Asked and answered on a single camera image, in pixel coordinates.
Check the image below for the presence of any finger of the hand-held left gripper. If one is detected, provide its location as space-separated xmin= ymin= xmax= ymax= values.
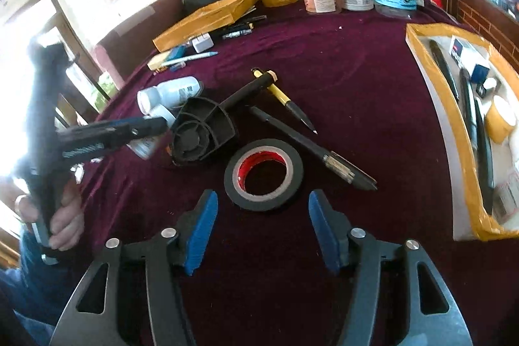
xmin=65 ymin=118 xmax=168 ymax=153
xmin=57 ymin=118 xmax=147 ymax=142

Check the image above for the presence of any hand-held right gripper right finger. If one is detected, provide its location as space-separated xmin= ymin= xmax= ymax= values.
xmin=307 ymin=189 xmax=474 ymax=346

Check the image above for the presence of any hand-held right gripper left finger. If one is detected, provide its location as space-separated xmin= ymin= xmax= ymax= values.
xmin=49 ymin=189 xmax=220 ymax=346

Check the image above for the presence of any small white bottle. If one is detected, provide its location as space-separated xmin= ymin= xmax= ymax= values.
xmin=147 ymin=104 xmax=177 ymax=124

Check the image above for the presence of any black tape roll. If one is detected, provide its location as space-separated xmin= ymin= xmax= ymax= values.
xmin=224 ymin=139 xmax=304 ymax=212

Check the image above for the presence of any black marker with beige caps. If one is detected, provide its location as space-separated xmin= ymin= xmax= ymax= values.
xmin=219 ymin=71 xmax=278 ymax=112

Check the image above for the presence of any yellow-taped cardboard tray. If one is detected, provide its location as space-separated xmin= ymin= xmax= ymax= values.
xmin=405 ymin=23 xmax=519 ymax=241

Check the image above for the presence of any yellow and black pen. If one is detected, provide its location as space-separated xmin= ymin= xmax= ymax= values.
xmin=251 ymin=67 xmax=318 ymax=135

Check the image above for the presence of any white box with red print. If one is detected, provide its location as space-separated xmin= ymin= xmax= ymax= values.
xmin=492 ymin=176 xmax=519 ymax=225

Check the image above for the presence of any person's left hand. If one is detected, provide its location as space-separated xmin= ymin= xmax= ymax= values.
xmin=15 ymin=178 xmax=86 ymax=252

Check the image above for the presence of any small clear bottle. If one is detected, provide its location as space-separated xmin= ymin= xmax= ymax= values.
xmin=127 ymin=135 xmax=161 ymax=160

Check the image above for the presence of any white labelled bottle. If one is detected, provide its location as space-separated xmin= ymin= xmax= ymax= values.
xmin=137 ymin=76 xmax=203 ymax=113

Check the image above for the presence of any black fan-shaped plastic part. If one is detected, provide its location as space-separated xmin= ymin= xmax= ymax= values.
xmin=168 ymin=97 xmax=238 ymax=167

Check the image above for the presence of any cream eraser block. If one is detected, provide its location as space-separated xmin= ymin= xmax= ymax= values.
xmin=147 ymin=52 xmax=171 ymax=71

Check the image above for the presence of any white pen with blue tip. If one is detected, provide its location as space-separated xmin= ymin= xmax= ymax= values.
xmin=161 ymin=51 xmax=218 ymax=68

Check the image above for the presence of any maroon padded chair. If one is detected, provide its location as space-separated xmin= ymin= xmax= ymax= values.
xmin=95 ymin=0 xmax=185 ymax=83

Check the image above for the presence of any black multicolour pen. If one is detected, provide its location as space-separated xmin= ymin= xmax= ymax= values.
xmin=248 ymin=106 xmax=378 ymax=192

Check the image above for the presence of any white charger plug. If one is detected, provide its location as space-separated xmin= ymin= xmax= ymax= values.
xmin=191 ymin=33 xmax=213 ymax=54

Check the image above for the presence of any long yellow-taped cardboard box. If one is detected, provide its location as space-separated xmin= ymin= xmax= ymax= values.
xmin=152 ymin=0 xmax=260 ymax=51

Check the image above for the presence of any grey blue marker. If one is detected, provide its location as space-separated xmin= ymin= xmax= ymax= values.
xmin=222 ymin=29 xmax=254 ymax=41

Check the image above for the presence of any black pen with gold band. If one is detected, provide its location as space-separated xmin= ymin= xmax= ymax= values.
xmin=221 ymin=22 xmax=254 ymax=35

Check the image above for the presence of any maroon velvet tablecloth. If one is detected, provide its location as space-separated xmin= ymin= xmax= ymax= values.
xmin=77 ymin=1 xmax=519 ymax=346

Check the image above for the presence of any person's blue jeans leg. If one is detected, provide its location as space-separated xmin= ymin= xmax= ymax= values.
xmin=0 ymin=228 xmax=88 ymax=346

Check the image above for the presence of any cream tape roll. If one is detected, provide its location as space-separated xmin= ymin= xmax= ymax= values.
xmin=484 ymin=95 xmax=517 ymax=144

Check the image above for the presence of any small blue box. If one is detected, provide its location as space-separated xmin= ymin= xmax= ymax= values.
xmin=470 ymin=62 xmax=491 ymax=83

